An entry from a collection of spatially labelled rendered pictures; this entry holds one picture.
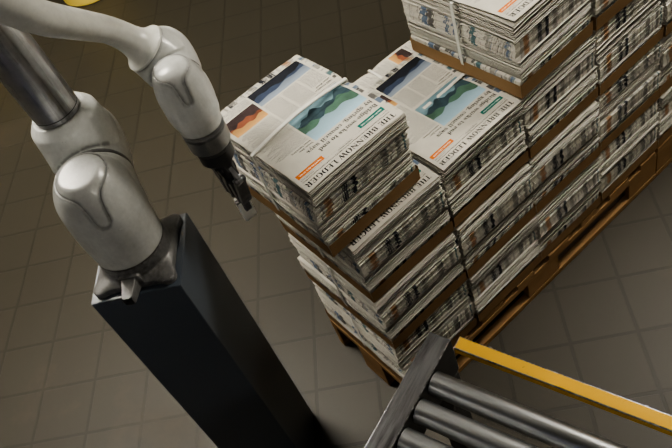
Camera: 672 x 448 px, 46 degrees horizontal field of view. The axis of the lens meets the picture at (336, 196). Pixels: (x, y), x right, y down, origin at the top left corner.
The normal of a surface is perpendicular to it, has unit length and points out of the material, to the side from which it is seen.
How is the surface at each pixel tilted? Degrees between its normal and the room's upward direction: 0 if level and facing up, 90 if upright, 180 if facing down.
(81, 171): 6
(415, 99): 1
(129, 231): 88
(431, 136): 1
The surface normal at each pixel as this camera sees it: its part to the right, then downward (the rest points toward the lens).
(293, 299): -0.25, -0.64
